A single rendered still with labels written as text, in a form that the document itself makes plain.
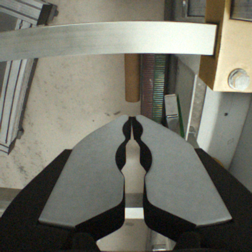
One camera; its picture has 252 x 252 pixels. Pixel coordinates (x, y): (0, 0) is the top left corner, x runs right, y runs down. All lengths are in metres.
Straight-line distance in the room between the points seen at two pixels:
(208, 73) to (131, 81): 0.81
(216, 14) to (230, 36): 0.03
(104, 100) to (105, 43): 0.96
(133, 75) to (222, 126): 0.59
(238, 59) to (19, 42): 0.21
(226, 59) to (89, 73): 0.95
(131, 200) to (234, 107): 0.35
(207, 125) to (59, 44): 0.42
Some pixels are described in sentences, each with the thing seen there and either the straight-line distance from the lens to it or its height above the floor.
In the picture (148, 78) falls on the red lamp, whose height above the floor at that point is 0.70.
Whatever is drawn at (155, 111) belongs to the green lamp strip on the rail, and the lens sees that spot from 0.39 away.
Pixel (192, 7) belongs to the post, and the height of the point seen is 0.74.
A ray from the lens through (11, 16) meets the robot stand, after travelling 0.97.
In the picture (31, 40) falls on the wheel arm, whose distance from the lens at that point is 0.22.
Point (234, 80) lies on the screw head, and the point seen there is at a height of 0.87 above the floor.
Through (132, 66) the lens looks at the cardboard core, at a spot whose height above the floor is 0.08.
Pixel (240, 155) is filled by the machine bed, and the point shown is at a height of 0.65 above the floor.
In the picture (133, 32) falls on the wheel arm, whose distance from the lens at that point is 0.19.
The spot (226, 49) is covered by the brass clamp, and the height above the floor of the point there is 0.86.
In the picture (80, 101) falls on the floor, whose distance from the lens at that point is 1.18.
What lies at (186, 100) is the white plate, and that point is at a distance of 0.30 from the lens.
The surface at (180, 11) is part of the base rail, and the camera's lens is 0.35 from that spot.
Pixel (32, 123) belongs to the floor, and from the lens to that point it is 1.36.
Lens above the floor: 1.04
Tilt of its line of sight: 59 degrees down
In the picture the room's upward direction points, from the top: 178 degrees counter-clockwise
